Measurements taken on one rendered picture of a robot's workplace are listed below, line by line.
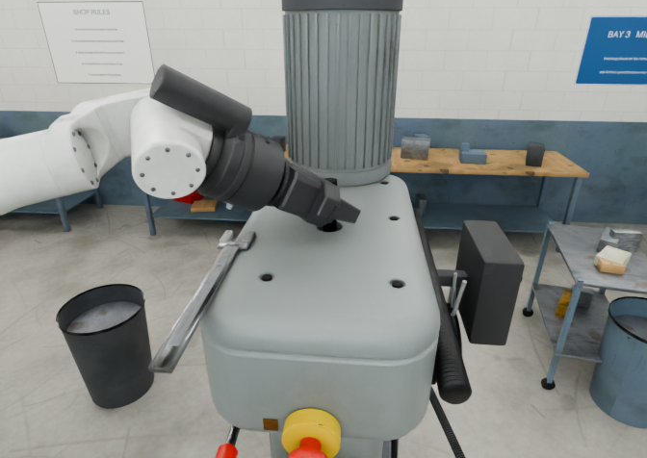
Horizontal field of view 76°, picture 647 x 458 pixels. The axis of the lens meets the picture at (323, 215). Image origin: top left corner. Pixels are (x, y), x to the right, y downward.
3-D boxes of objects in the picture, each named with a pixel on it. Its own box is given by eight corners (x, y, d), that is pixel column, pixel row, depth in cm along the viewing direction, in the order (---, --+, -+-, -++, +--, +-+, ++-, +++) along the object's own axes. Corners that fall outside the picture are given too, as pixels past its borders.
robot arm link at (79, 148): (209, 172, 43) (72, 207, 40) (198, 130, 49) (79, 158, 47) (192, 117, 39) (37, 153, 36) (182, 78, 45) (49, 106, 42)
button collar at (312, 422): (339, 466, 43) (340, 426, 40) (282, 461, 43) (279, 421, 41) (340, 448, 45) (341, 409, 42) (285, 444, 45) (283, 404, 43)
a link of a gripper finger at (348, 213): (349, 225, 57) (316, 213, 53) (360, 204, 56) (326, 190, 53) (356, 230, 56) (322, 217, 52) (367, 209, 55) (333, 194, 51)
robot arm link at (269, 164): (275, 213, 60) (200, 187, 53) (303, 153, 59) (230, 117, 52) (320, 249, 50) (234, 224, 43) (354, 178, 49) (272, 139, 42)
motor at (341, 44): (394, 190, 71) (410, -26, 57) (279, 186, 73) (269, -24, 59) (388, 156, 89) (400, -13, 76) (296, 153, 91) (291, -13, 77)
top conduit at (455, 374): (470, 407, 45) (475, 383, 43) (430, 404, 45) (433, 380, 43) (419, 224, 85) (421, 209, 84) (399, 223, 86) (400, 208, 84)
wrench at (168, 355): (184, 375, 33) (182, 368, 33) (137, 372, 34) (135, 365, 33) (255, 236, 55) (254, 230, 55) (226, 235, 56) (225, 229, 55)
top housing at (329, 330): (435, 456, 44) (455, 339, 37) (196, 436, 46) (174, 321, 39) (400, 243, 86) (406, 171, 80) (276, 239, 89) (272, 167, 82)
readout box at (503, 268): (511, 347, 89) (532, 264, 80) (468, 344, 90) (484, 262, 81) (486, 292, 107) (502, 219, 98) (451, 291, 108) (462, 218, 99)
